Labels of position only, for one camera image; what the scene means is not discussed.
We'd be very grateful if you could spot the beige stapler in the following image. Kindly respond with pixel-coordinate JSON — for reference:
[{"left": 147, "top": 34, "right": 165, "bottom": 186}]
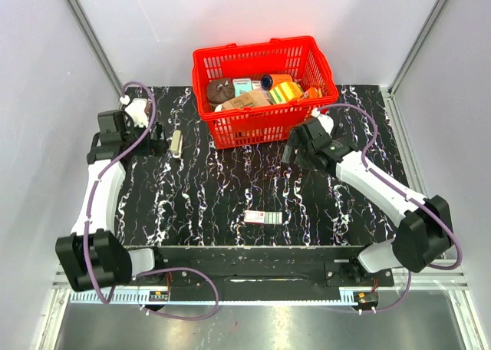
[{"left": 170, "top": 130, "right": 183, "bottom": 159}]

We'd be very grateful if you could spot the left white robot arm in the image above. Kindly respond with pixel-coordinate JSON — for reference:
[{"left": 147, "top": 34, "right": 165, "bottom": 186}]
[{"left": 55, "top": 105, "right": 168, "bottom": 292}]

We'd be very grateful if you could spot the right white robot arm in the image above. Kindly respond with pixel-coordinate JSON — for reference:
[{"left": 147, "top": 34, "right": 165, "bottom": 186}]
[{"left": 282, "top": 117, "right": 453, "bottom": 286}]

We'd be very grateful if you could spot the orange snack packet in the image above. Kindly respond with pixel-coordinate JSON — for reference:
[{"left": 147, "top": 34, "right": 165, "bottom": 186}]
[{"left": 300, "top": 87, "right": 323, "bottom": 99}]

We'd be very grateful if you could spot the yellow green sponge pack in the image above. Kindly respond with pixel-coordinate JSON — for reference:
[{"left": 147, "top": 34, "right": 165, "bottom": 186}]
[{"left": 269, "top": 81, "right": 304, "bottom": 104}]

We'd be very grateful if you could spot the brown cardboard box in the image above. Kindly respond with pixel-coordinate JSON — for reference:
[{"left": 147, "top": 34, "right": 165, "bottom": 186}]
[{"left": 220, "top": 90, "right": 272, "bottom": 111}]

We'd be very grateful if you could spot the staple box red white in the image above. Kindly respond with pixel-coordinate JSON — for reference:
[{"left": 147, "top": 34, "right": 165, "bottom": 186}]
[{"left": 244, "top": 210, "right": 282, "bottom": 225}]

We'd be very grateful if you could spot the red plastic shopping basket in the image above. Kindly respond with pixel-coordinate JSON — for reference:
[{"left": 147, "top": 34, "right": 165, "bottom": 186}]
[{"left": 192, "top": 36, "right": 338, "bottom": 149}]

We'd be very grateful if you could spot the orange bottle blue cap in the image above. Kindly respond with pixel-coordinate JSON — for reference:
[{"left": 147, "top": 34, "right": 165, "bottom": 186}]
[{"left": 260, "top": 74, "right": 293, "bottom": 91}]

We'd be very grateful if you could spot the brown round muffin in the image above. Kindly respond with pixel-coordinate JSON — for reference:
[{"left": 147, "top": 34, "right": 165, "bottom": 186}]
[{"left": 206, "top": 78, "right": 235, "bottom": 105}]

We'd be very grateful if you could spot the teal small carton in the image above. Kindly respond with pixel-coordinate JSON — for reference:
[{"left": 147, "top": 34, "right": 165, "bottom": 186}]
[{"left": 232, "top": 78, "right": 253, "bottom": 97}]

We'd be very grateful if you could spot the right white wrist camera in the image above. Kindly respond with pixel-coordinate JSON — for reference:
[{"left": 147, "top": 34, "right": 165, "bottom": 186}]
[{"left": 311, "top": 108, "right": 335, "bottom": 137}]

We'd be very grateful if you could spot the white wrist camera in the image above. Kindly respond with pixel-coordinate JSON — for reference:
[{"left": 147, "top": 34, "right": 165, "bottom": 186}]
[
  {"left": 120, "top": 95, "right": 150, "bottom": 128},
  {"left": 311, "top": 108, "right": 335, "bottom": 137}
]

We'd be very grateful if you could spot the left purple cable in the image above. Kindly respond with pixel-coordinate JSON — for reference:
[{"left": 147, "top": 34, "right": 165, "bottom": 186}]
[{"left": 83, "top": 81, "right": 220, "bottom": 322}]

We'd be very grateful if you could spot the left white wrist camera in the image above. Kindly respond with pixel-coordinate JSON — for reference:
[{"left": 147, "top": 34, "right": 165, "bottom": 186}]
[{"left": 120, "top": 95, "right": 150, "bottom": 128}]

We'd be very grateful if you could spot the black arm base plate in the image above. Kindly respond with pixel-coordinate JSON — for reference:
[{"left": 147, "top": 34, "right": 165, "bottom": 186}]
[{"left": 133, "top": 246, "right": 394, "bottom": 305}]

